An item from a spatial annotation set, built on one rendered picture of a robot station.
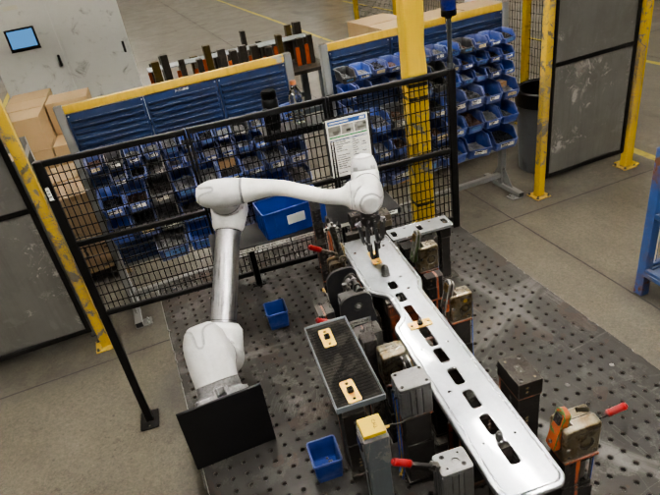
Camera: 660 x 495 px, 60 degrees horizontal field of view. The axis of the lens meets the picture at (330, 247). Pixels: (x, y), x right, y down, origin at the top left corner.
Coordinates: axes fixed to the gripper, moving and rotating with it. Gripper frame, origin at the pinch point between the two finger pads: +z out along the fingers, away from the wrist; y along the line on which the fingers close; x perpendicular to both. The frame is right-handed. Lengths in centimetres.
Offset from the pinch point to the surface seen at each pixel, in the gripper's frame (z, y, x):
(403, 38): -67, 43, 61
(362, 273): 5.6, -7.6, -6.1
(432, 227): 5.2, 31.9, 13.9
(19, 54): -32, -246, 610
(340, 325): -9, -29, -54
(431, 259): 8.0, 22.1, -6.4
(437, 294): 15.1, 17.9, -20.4
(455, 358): 7, 3, -66
